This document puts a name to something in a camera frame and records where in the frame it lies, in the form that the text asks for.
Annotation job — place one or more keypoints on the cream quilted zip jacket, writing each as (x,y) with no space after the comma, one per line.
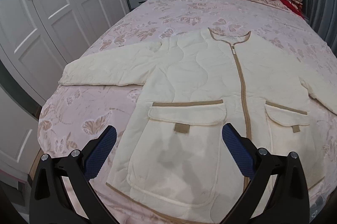
(171,157)

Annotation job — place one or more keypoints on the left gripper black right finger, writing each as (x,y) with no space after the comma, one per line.
(289,200)

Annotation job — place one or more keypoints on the white wardrobe with black handles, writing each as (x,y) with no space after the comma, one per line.
(40,37)

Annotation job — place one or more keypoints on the pink floral bed cover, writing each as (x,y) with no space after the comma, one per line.
(74,115)

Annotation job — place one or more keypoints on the dark blue nightstand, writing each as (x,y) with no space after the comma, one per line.
(133,4)

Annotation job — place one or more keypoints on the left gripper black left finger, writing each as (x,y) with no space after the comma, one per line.
(49,200)

